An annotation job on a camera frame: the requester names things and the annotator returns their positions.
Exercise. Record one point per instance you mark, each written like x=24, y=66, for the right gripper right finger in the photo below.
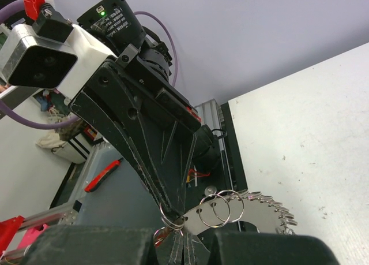
x=259, y=248

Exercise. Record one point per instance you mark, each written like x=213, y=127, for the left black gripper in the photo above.
x=131, y=103

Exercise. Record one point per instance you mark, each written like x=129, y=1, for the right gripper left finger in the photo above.
x=65, y=244

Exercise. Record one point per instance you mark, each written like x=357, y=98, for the large metal keyring with keys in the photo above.
x=228, y=207

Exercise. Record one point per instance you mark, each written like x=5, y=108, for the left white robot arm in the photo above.
x=118, y=27

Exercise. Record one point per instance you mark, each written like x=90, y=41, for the red black utility knife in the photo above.
x=102, y=176

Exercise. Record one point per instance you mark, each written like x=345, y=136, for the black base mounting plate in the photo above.
x=217, y=162

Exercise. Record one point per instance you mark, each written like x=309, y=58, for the white cloth bag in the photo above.
x=73, y=142

